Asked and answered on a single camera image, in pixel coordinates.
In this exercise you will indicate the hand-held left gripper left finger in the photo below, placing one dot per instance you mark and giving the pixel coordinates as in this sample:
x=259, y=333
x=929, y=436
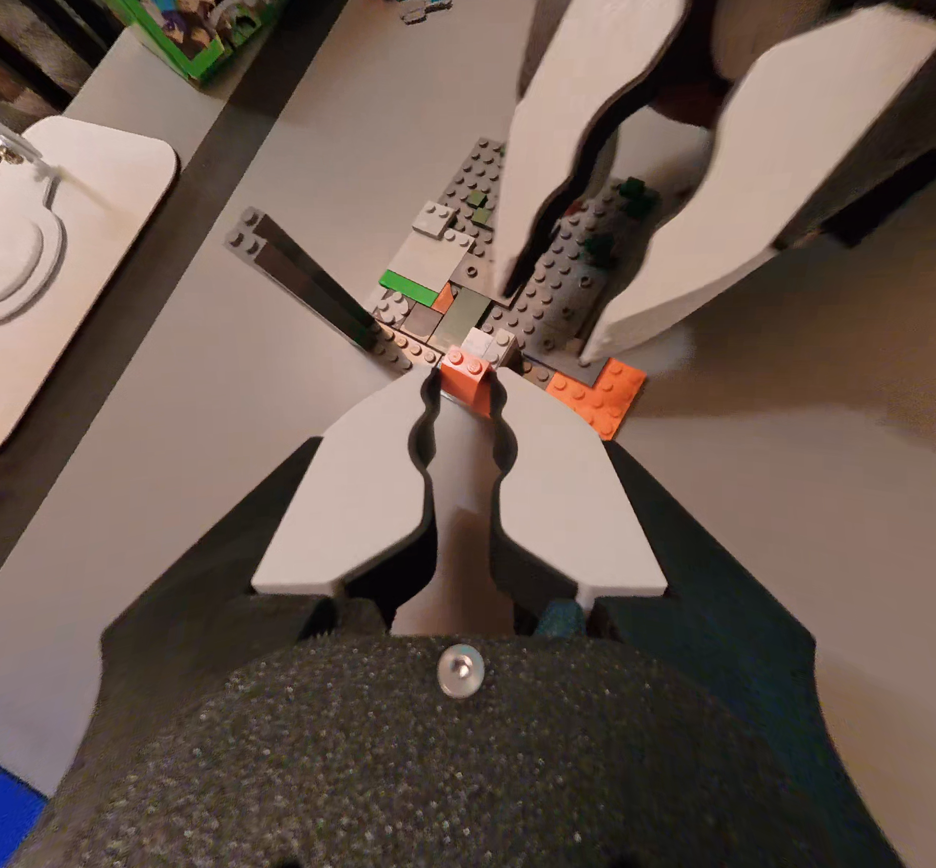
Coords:
x=344, y=510

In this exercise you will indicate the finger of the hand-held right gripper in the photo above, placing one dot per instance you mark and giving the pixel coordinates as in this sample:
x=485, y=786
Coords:
x=790, y=137
x=585, y=42

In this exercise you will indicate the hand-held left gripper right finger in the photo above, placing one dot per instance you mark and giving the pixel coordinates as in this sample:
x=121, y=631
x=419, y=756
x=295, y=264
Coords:
x=578, y=510

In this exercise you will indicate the grey and orange lego build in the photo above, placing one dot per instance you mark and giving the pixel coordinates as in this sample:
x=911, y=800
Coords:
x=563, y=276

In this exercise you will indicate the blue plastic storage bin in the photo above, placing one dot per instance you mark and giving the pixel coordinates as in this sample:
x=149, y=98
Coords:
x=14, y=824

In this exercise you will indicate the grey lego trident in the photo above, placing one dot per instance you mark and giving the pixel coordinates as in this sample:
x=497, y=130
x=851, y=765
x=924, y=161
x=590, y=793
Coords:
x=417, y=14

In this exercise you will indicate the lego set box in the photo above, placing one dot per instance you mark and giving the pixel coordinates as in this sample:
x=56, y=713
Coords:
x=183, y=5

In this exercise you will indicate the person's right hand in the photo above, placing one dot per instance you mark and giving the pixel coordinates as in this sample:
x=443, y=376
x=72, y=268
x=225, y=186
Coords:
x=695, y=104

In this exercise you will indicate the white stand base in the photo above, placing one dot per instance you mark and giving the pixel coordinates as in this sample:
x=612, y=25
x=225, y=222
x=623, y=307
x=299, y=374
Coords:
x=110, y=225

